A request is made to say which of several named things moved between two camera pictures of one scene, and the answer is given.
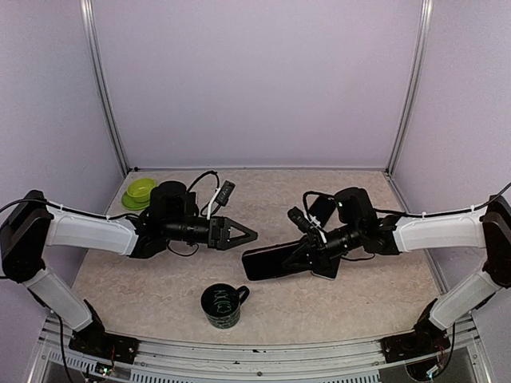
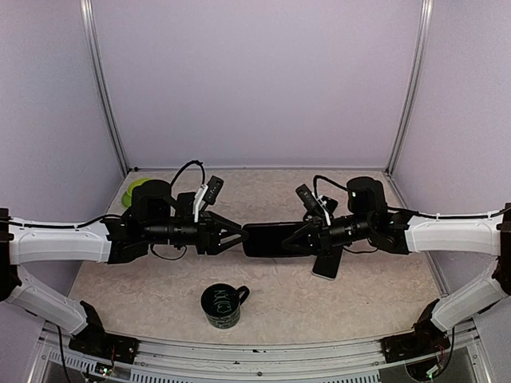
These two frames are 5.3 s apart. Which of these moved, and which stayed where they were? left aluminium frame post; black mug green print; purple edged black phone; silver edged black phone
Moved: purple edged black phone
Stayed: black mug green print; left aluminium frame post; silver edged black phone
